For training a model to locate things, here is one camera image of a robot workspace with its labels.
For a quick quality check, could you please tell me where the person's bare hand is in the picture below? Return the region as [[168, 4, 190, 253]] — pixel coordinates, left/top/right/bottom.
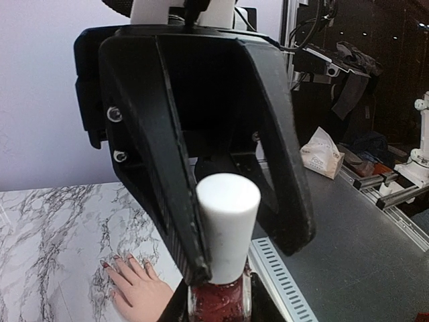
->
[[100, 254, 174, 322]]

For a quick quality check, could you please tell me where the white nail polish cap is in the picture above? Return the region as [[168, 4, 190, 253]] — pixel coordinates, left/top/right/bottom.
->
[[196, 173, 261, 284]]

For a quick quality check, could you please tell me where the white tissue pack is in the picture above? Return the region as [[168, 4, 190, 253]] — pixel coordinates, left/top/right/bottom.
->
[[300, 127, 345, 180]]

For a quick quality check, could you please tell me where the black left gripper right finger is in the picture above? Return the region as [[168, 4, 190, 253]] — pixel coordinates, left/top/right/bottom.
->
[[251, 272, 285, 322]]

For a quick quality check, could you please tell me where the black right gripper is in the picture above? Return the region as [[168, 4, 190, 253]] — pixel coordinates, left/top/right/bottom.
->
[[74, 25, 316, 285]]

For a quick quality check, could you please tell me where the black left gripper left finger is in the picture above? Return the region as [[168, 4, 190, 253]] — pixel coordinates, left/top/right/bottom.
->
[[158, 279, 189, 322]]

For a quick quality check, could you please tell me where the small white background robot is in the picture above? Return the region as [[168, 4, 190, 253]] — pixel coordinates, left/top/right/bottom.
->
[[394, 91, 429, 188]]

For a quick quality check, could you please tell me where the dark cloth on mount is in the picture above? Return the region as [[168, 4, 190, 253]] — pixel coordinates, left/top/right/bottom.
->
[[332, 41, 383, 121]]

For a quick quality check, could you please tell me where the red glitter nail polish bottle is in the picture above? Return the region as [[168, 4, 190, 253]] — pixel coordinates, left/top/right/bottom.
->
[[188, 263, 252, 322]]

